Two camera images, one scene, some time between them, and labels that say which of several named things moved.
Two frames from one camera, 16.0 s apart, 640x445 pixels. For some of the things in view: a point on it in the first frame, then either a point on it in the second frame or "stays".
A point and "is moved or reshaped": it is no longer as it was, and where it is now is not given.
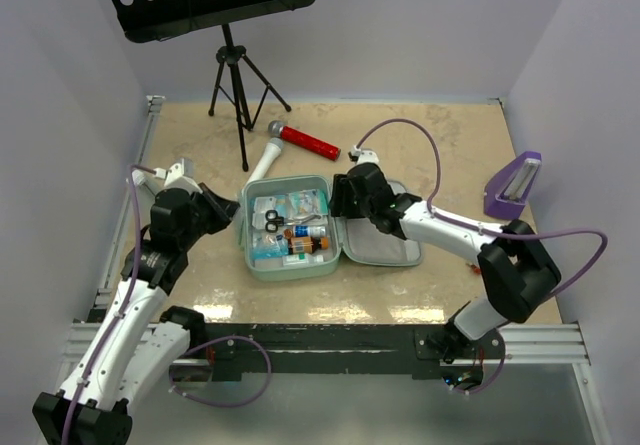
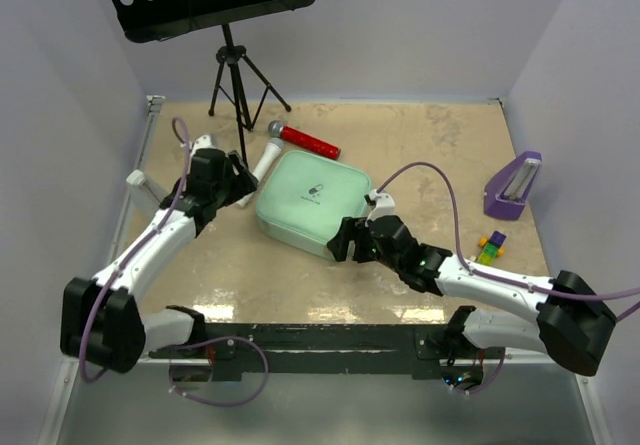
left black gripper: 222,209 -> 244,183
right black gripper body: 353,207 -> 369,252
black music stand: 153,2 stays
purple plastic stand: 505,194 stays
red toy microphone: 306,141 stays
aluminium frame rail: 83,335 stays
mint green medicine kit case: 289,233 is moved or reshaped
